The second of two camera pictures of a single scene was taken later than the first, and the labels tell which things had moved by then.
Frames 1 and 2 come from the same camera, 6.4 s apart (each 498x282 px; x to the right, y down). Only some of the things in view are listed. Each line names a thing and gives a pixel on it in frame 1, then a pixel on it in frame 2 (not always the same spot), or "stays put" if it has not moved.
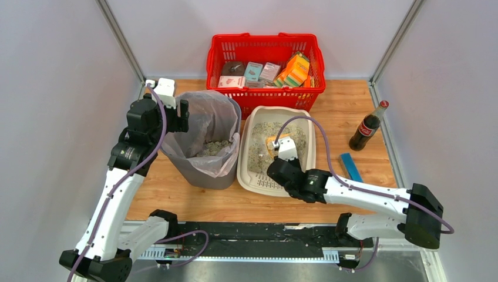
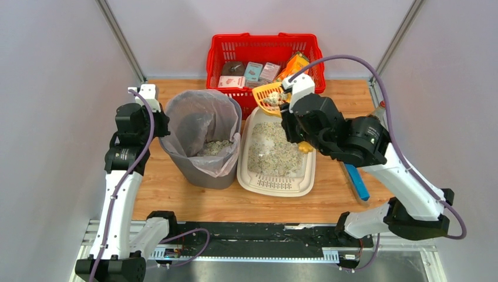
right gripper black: [281, 167] to [290, 127]
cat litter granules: [259, 160] stays put
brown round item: [233, 68] stays put
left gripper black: [182, 115] to [160, 124]
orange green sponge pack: [295, 73] stays put
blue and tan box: [349, 168] stays put
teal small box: [253, 71] stays put
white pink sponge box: [232, 81] stays put
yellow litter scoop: [270, 140] to [260, 91]
